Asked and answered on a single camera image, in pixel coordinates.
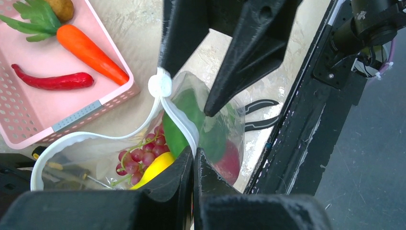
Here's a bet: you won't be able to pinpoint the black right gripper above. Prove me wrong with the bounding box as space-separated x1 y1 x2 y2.
158 0 301 117

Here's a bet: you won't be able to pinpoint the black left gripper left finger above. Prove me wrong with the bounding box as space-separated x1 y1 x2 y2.
0 147 193 230

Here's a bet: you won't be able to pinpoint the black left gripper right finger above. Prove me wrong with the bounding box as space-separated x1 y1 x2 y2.
193 148 332 230

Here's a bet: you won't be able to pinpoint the red apple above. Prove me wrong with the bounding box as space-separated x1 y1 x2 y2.
214 140 241 185

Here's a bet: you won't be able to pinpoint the yellow banana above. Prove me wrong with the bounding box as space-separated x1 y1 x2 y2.
130 152 175 190

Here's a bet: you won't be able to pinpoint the purple grape bunch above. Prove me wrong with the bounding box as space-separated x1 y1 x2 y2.
111 124 170 187

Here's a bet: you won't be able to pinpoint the green bell pepper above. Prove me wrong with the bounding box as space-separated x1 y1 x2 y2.
171 88 244 164

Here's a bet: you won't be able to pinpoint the clear dotted zip top bag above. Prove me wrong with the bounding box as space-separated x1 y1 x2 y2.
30 67 246 191

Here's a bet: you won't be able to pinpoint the pink perforated plastic basket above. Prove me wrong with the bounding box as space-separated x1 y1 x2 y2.
0 0 140 150

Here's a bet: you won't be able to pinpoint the red chili pepper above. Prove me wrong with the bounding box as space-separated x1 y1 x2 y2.
11 64 95 91

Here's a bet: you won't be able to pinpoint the black plastic toolbox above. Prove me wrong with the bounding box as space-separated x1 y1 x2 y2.
0 153 34 217

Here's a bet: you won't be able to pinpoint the orange carrot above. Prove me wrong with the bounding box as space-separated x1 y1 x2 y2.
56 24 129 86

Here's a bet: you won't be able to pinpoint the brown kiwi fruit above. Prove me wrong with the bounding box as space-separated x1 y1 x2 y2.
45 0 75 23

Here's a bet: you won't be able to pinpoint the black handled pliers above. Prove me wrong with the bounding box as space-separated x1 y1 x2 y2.
237 99 280 132

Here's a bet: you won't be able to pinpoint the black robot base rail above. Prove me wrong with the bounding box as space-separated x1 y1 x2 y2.
245 0 366 195

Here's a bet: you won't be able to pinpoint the black yellow handled screwdriver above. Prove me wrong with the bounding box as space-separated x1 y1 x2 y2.
30 153 113 191

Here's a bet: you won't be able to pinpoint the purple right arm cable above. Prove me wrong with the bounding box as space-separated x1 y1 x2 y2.
374 38 397 80

